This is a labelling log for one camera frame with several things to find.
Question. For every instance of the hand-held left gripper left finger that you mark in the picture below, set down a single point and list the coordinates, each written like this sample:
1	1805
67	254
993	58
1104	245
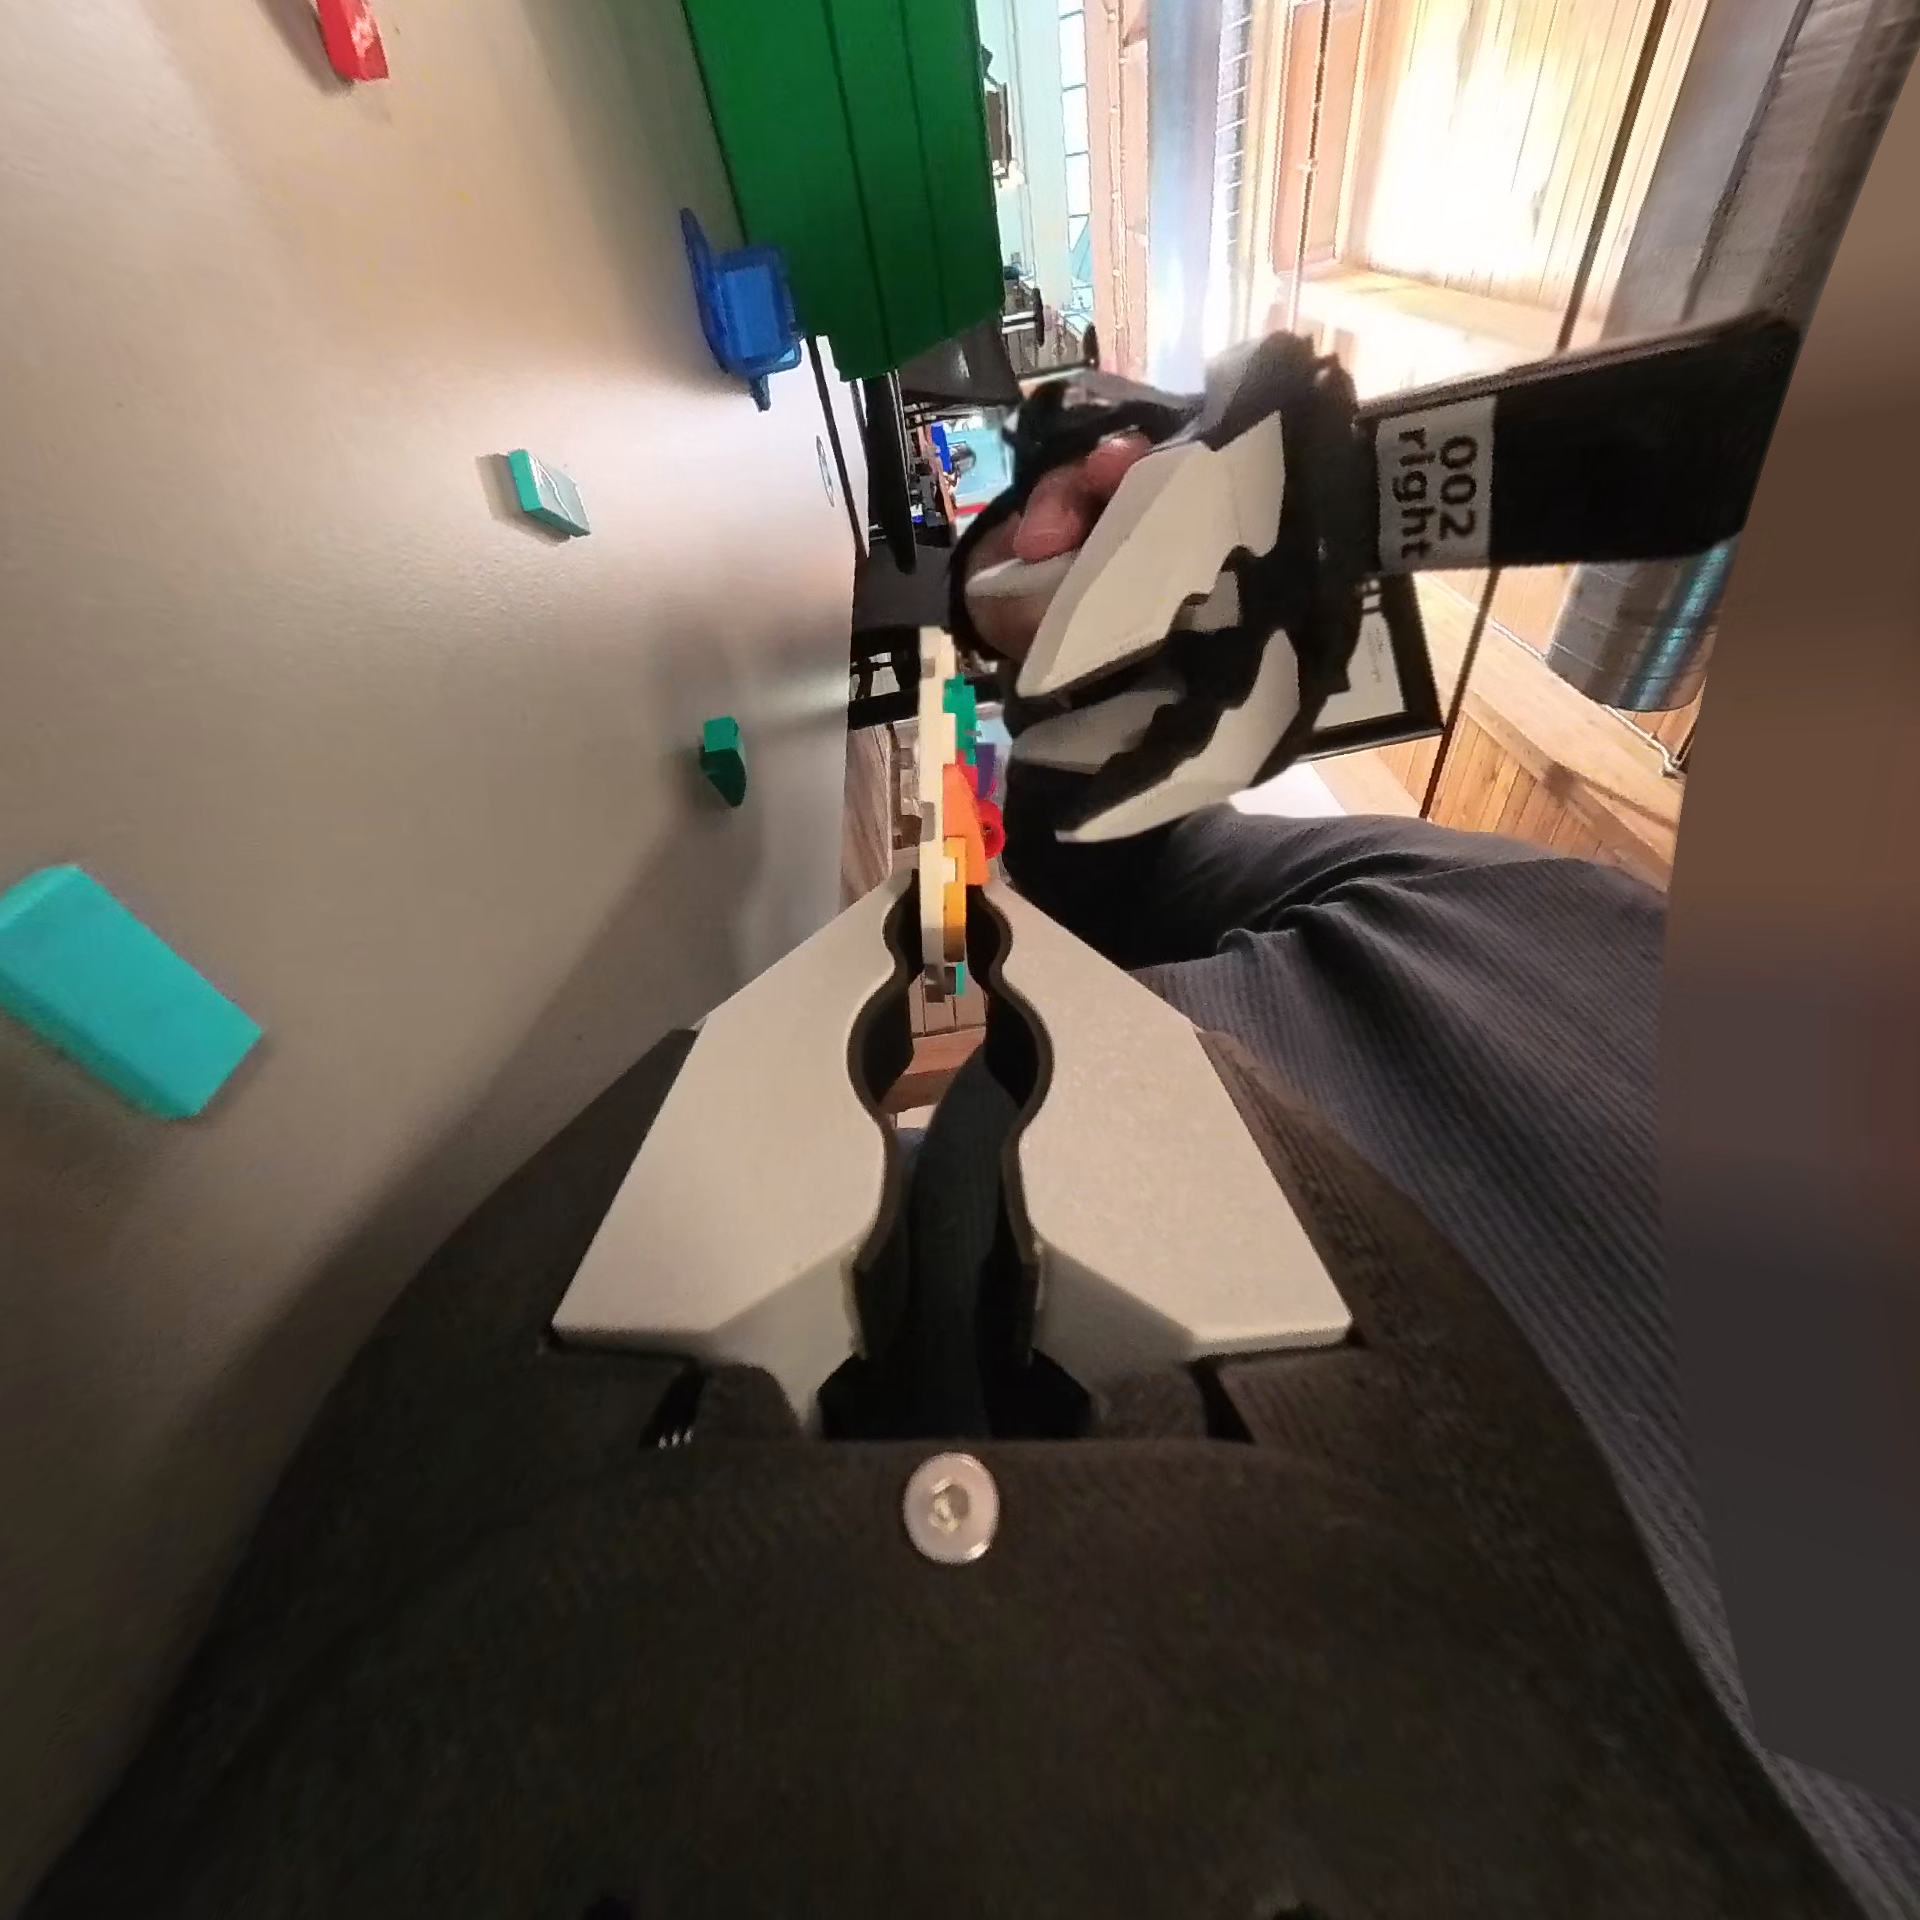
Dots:
720	1172

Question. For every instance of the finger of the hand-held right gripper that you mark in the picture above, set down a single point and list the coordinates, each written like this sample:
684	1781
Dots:
1155	557
1185	765

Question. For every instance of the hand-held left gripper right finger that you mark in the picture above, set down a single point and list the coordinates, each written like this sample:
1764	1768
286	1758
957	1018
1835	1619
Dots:
1185	1172

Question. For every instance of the white lego model with coloured bricks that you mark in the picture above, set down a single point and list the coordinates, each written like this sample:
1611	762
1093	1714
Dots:
955	810

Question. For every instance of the stack of green storage bins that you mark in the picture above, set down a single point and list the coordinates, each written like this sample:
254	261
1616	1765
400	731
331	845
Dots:
856	166

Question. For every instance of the teal curved lego piece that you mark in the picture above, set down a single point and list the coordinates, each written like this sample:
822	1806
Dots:
723	758

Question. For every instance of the blue lego piece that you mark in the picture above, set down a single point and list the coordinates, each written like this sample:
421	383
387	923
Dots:
744	308

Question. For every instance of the small teal lego tile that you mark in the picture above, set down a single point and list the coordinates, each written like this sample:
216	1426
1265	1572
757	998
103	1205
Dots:
547	492

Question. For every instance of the long teal lego tile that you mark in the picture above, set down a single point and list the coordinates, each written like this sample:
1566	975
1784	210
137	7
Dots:
119	990

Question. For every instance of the red lego piece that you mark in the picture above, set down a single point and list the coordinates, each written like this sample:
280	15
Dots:
353	37

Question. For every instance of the person's right hand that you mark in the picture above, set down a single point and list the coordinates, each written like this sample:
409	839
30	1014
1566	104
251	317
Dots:
1073	504

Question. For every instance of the black framed marker sign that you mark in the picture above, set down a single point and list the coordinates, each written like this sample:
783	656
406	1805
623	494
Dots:
1403	675

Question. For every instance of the silver ventilation duct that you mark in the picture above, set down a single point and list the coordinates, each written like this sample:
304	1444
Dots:
1724	182

